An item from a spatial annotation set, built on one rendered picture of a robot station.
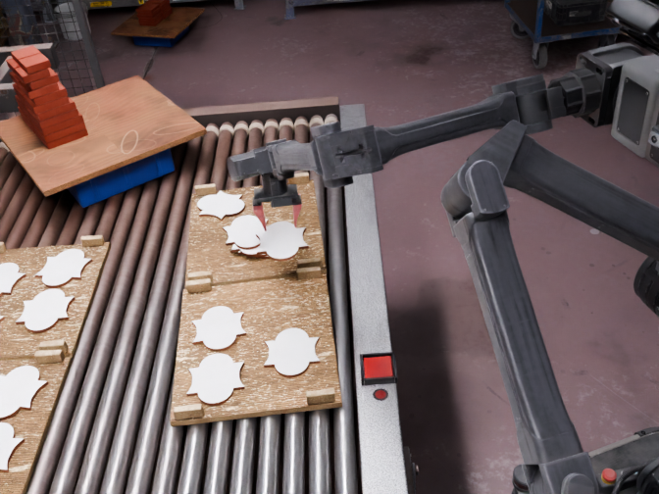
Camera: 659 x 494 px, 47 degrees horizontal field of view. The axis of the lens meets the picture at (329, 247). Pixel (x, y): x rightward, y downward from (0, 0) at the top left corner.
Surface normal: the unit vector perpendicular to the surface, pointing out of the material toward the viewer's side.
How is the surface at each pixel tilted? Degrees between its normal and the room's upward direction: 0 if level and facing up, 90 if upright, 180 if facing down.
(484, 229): 51
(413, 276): 0
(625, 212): 41
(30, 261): 0
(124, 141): 0
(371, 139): 62
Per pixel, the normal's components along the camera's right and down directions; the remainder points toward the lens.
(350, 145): -0.62, 0.29
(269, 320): -0.07, -0.78
